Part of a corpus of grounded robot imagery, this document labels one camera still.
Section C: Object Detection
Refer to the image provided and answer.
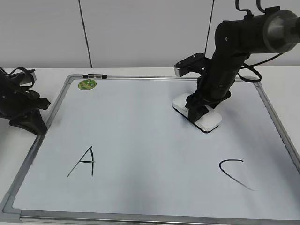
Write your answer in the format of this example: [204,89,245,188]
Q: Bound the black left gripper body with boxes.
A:
[0,67,50,120]

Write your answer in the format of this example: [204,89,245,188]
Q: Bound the white whiteboard eraser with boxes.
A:
[172,93,222,133]

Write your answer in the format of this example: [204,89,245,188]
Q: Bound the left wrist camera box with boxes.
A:
[20,69,36,89]

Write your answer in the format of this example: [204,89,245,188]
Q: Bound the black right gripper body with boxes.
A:
[186,70,232,110]

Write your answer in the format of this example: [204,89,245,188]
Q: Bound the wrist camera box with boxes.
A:
[174,53,210,77]
[20,69,36,89]

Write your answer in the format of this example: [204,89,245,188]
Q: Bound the round green magnet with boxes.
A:
[78,79,97,90]

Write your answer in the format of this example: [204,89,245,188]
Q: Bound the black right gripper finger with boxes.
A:
[187,106,209,123]

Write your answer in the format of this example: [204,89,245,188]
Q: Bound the grey framed whiteboard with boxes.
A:
[0,75,300,225]

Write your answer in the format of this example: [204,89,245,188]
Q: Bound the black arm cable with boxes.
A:
[236,0,285,83]

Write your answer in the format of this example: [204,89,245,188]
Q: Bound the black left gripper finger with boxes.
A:
[9,110,47,135]

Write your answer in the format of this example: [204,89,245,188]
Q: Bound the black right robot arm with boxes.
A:
[185,7,300,123]

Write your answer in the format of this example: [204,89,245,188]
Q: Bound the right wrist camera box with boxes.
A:
[174,53,210,77]

